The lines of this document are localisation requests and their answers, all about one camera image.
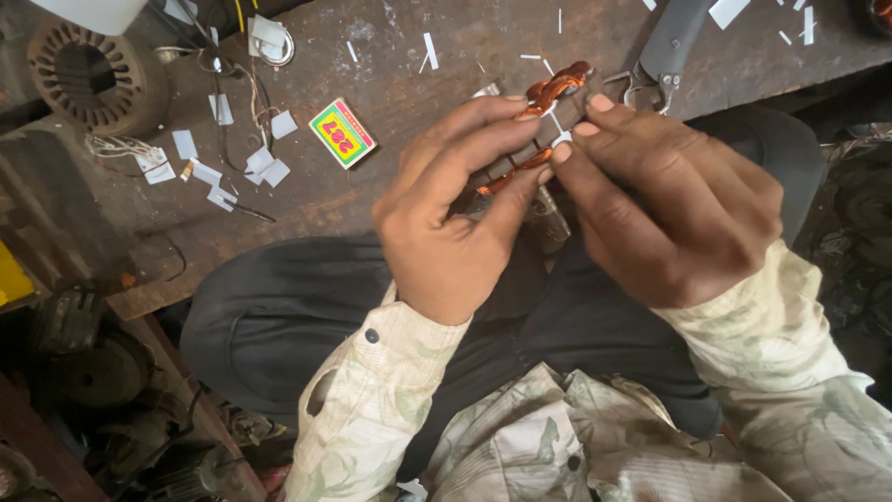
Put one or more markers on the person's right hand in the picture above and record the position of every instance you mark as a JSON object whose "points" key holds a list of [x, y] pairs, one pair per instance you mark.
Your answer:
{"points": [[683, 223]]}

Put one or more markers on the white plastic container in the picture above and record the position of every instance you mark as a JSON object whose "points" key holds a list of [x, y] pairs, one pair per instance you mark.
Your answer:
{"points": [[90, 14]]}

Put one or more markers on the round laminated steel stator core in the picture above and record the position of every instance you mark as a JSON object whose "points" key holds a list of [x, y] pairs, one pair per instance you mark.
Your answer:
{"points": [[132, 90]]}

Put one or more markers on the heap of dark motor parts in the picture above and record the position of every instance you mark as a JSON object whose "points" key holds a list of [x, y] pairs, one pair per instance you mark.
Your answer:
{"points": [[97, 376]]}

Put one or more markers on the motor armature with copper winding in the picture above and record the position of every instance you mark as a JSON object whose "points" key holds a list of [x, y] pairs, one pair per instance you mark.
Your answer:
{"points": [[557, 85]]}

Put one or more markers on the person's black trousers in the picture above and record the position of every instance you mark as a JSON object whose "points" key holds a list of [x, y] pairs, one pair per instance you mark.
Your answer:
{"points": [[279, 314]]}

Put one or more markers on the yellow and pink matchbox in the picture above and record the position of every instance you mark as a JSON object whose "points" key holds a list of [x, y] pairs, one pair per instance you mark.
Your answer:
{"points": [[341, 132]]}

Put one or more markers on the white insulation paper strip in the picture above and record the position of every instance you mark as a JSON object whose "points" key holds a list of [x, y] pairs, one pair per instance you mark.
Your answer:
{"points": [[557, 125]]}

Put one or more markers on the scattered white paper pieces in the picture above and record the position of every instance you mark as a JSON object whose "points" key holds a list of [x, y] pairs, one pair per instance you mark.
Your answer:
{"points": [[185, 144]]}

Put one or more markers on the person's pale patterned shirt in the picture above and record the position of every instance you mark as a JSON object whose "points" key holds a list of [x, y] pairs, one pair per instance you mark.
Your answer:
{"points": [[529, 446]]}

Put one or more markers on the person's left hand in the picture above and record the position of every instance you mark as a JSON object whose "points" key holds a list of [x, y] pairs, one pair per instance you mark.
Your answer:
{"points": [[439, 237]]}

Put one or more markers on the heap of dark scrap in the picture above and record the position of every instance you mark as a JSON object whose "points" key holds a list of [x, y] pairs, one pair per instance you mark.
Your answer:
{"points": [[857, 209]]}

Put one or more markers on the yellow object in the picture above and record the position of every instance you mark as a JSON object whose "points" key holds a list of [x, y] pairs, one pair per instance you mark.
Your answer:
{"points": [[12, 275]]}

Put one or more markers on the copper coil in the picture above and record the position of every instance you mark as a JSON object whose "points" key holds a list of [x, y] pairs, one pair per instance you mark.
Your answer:
{"points": [[883, 12]]}

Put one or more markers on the scattered thin white paper slivers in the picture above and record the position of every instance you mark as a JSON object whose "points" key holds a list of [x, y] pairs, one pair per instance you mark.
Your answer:
{"points": [[430, 50]]}

